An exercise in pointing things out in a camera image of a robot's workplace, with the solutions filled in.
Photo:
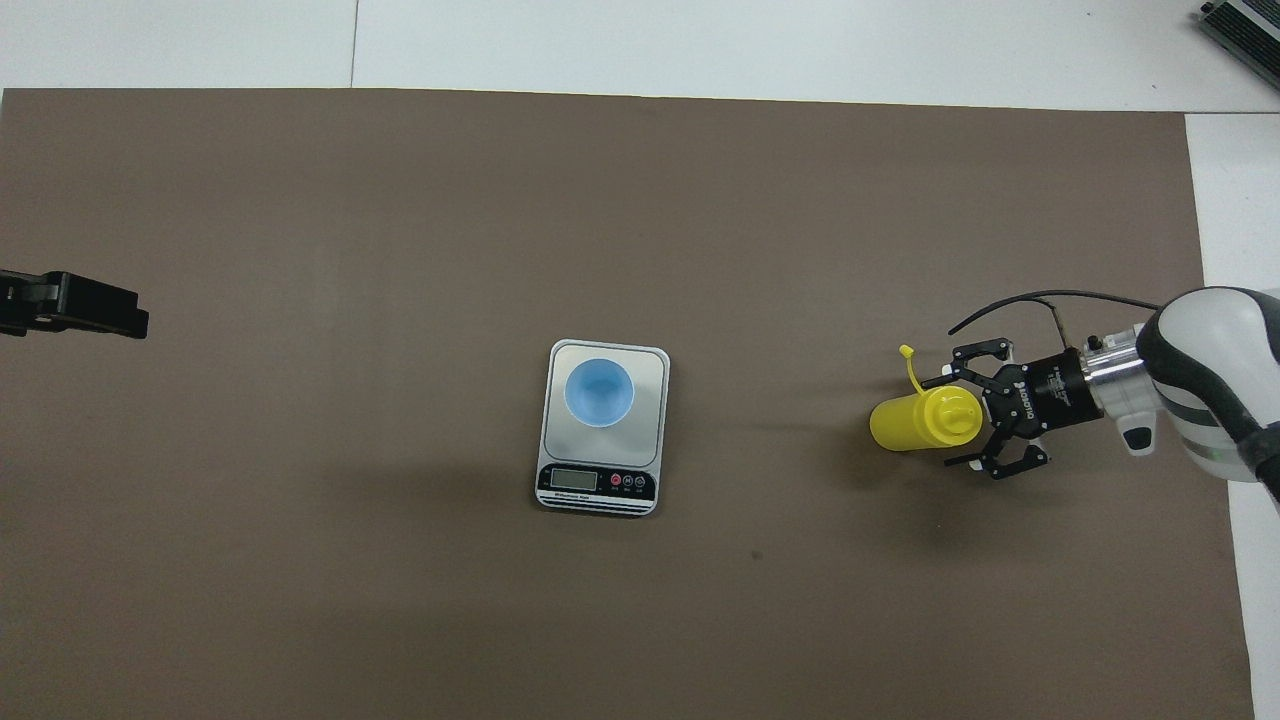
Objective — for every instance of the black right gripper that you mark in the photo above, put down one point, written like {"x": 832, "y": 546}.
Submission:
{"x": 1050, "y": 392}

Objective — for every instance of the yellow squeeze bottle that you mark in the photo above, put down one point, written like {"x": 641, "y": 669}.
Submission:
{"x": 915, "y": 422}

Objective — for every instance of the light blue plastic cup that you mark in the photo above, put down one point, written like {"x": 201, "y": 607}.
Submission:
{"x": 599, "y": 392}

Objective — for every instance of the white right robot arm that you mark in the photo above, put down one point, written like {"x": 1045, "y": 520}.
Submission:
{"x": 1215, "y": 380}

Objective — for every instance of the silver digital kitchen scale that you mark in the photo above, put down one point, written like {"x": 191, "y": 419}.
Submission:
{"x": 600, "y": 460}

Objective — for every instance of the brown paper table mat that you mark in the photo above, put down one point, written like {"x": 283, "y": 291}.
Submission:
{"x": 400, "y": 250}

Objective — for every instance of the grey ribbed metal box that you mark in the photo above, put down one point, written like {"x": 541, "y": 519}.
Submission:
{"x": 1250, "y": 25}

